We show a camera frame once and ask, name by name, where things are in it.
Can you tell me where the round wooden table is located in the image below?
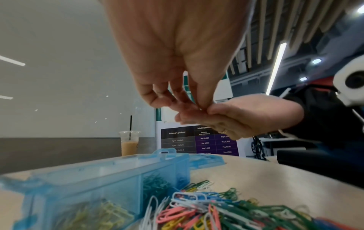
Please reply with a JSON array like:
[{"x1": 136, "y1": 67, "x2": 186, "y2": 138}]
[{"x1": 0, "y1": 154, "x2": 364, "y2": 230}]

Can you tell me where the iced coffee plastic cup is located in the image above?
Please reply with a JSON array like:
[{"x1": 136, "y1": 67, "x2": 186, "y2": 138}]
[{"x1": 118, "y1": 130, "x2": 141, "y2": 158}]

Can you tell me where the person's right hand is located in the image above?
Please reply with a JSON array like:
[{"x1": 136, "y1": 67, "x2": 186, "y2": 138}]
[{"x1": 173, "y1": 93, "x2": 306, "y2": 141}]

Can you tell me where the white wall board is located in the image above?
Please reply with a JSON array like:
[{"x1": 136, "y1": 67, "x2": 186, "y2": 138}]
[{"x1": 0, "y1": 0, "x2": 160, "y2": 139}]

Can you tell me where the blue compartment organizer box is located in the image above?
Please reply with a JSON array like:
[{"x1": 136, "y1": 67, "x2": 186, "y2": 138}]
[{"x1": 0, "y1": 148, "x2": 193, "y2": 230}]

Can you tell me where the ceiling light strip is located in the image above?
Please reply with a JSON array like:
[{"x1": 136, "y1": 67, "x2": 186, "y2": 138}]
[{"x1": 265, "y1": 42, "x2": 289, "y2": 97}]

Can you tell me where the person's left hand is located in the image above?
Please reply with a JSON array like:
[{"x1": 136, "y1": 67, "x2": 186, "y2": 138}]
[{"x1": 99, "y1": 0, "x2": 257, "y2": 111}]

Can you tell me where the wooden slat partition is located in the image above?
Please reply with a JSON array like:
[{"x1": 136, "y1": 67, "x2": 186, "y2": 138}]
[{"x1": 227, "y1": 0, "x2": 364, "y2": 75}]

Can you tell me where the pile of coloured paper clips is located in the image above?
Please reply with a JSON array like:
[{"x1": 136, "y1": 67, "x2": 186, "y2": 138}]
[{"x1": 138, "y1": 180, "x2": 348, "y2": 230}]

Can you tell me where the bunch of green paper clips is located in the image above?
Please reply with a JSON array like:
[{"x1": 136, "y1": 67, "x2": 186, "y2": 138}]
[{"x1": 142, "y1": 173, "x2": 180, "y2": 205}]

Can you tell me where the standing poster banner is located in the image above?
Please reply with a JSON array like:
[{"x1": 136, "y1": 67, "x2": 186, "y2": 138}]
[{"x1": 155, "y1": 72, "x2": 241, "y2": 157}]

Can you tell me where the blue transparent box lid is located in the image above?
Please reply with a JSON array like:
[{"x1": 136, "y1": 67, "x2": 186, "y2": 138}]
[{"x1": 187, "y1": 153, "x2": 228, "y2": 171}]

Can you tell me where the bunch of yellow paper clips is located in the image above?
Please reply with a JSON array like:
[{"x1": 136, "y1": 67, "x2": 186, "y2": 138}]
[{"x1": 54, "y1": 199, "x2": 136, "y2": 230}]

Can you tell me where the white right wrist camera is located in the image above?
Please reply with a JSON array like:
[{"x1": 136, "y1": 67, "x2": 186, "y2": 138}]
[{"x1": 333, "y1": 55, "x2": 364, "y2": 108}]

